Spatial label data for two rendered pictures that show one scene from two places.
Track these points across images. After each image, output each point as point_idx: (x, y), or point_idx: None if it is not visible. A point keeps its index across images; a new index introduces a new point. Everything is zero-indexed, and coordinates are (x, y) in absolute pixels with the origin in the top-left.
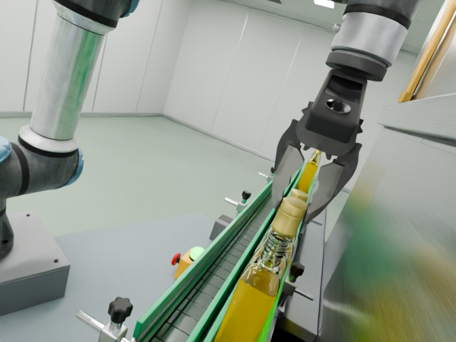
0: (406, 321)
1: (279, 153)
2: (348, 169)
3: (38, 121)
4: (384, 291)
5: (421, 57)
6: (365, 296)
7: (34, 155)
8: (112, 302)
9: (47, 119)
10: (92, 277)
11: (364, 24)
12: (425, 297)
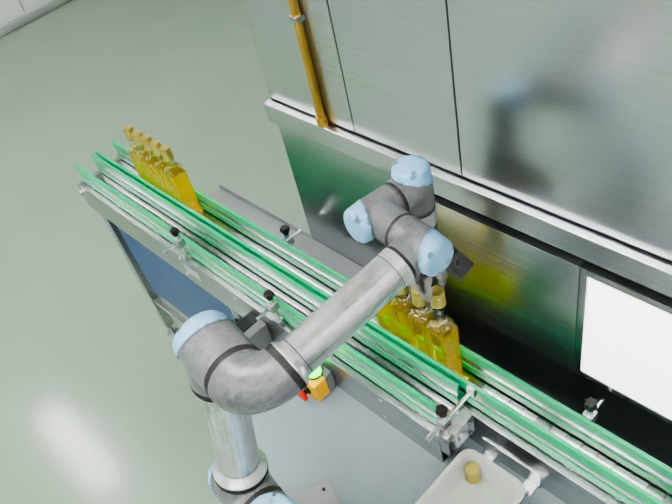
0: (519, 286)
1: (422, 286)
2: None
3: (251, 464)
4: (493, 278)
5: (272, 57)
6: (479, 281)
7: (266, 478)
8: (440, 412)
9: (255, 454)
10: (312, 475)
11: (428, 221)
12: (521, 278)
